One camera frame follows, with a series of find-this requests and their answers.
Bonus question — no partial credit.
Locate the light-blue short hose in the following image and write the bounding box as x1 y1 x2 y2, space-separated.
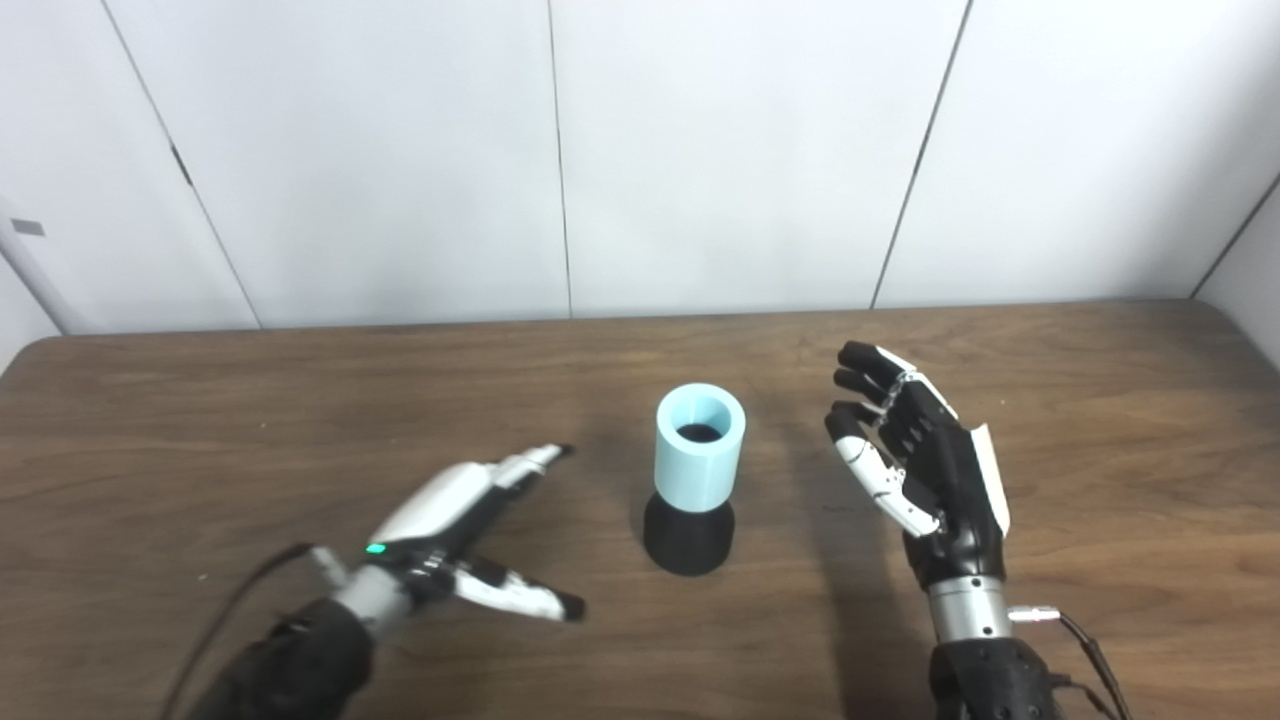
654 383 747 511

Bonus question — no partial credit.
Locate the black flared nozzle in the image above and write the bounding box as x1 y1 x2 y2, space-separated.
643 424 735 577

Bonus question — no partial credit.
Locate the white and black right hand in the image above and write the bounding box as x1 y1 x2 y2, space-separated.
825 341 1011 591

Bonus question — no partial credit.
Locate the white and black left hand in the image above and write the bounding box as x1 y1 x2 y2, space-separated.
362 443 587 623

